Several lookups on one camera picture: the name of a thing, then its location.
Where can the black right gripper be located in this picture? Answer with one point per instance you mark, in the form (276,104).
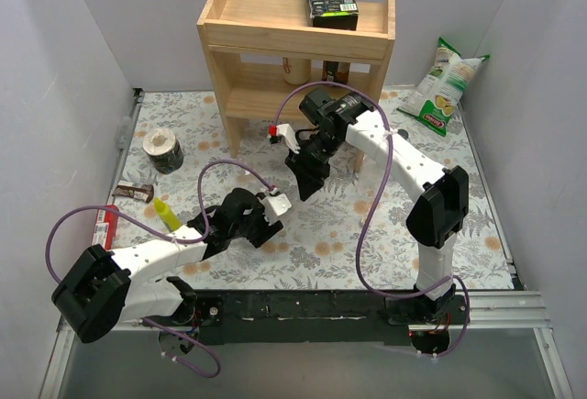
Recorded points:
(309,160)

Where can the red rectangular box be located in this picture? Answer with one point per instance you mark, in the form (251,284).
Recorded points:
(105,227)

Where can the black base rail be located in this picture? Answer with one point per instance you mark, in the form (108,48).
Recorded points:
(321,316)

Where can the tape roll with black band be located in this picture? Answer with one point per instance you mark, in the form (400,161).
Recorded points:
(164,150)

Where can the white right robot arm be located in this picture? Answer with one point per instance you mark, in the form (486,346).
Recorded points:
(440,195)

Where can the white bottle with black cap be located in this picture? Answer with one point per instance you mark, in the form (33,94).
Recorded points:
(403,133)

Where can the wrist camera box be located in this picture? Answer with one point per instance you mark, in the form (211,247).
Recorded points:
(284,132)
(275,207)

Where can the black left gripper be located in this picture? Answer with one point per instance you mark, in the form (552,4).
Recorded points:
(260,227)

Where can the brown chocolate bar wrapper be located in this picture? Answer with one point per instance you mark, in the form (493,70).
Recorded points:
(140,192)

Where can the green chips bag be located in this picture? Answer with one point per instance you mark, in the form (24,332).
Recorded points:
(435,99)

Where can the floral patterned table mat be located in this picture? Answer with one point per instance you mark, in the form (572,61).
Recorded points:
(351,233)

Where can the yellow-green glue bottle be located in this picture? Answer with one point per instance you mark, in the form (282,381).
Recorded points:
(166,215)

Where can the cream bottle on shelf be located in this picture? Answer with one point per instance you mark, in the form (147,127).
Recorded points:
(296,71)

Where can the dark jar on shelf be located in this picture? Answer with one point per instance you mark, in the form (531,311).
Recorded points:
(336,71)

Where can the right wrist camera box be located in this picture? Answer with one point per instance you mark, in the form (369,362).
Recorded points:
(284,132)

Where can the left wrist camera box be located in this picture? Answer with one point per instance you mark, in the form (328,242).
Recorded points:
(275,207)

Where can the light wooden shelf unit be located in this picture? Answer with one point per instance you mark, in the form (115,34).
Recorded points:
(230,29)

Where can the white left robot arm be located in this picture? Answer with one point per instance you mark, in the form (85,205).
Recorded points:
(106,287)

